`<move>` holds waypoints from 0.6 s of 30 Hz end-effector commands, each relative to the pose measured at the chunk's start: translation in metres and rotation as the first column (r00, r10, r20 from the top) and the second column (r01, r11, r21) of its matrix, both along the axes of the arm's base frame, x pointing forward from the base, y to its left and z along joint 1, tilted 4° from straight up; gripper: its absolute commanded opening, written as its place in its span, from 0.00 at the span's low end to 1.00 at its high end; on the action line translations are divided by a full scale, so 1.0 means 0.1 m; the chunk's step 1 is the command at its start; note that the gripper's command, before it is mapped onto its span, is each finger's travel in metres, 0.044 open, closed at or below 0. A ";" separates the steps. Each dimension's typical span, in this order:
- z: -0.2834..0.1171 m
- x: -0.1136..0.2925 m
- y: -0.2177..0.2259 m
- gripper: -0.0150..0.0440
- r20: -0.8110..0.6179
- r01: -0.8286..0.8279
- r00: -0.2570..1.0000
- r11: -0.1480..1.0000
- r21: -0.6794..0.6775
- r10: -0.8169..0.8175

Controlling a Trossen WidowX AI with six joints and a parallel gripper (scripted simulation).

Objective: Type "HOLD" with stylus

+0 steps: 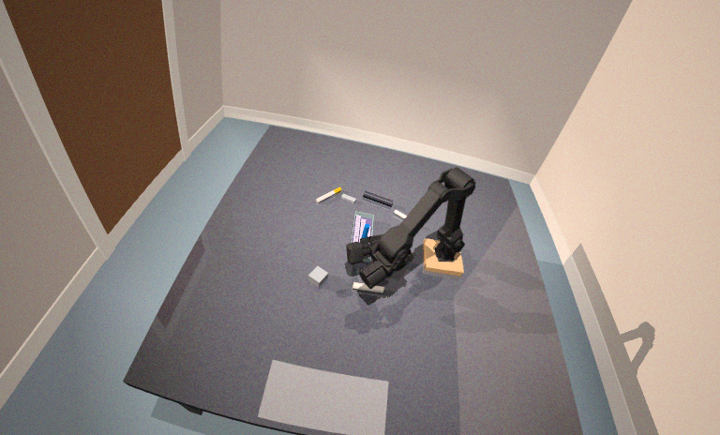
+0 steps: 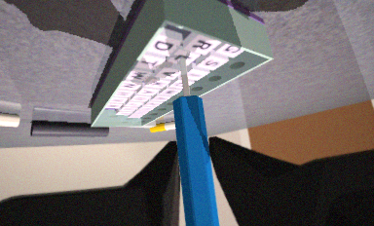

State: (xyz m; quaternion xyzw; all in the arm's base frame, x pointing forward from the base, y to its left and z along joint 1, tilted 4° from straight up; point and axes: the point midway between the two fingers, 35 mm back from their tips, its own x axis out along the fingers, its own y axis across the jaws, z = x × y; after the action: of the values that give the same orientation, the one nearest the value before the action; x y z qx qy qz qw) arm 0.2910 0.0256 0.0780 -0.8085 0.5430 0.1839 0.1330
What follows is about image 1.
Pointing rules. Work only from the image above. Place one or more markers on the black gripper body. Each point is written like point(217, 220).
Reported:
point(356, 251)

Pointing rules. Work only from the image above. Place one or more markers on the keyboard with white letter keys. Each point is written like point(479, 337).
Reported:
point(359, 221)

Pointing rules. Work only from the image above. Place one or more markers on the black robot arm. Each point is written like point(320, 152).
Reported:
point(395, 244)

